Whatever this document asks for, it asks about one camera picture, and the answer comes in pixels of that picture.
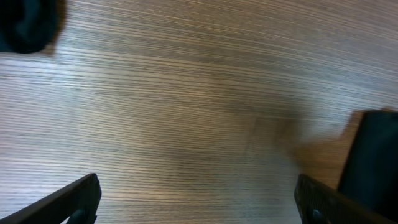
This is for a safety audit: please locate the black t-shirt with logo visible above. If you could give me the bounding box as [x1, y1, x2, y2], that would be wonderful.
[338, 111, 397, 222]

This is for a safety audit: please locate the black garment on pile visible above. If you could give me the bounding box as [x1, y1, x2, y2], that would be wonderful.
[1, 0, 66, 54]

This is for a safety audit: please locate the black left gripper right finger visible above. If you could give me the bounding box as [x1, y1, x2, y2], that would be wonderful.
[294, 174, 396, 224]

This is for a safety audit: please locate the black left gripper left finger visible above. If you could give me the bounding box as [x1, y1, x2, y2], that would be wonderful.
[1, 173, 101, 224]

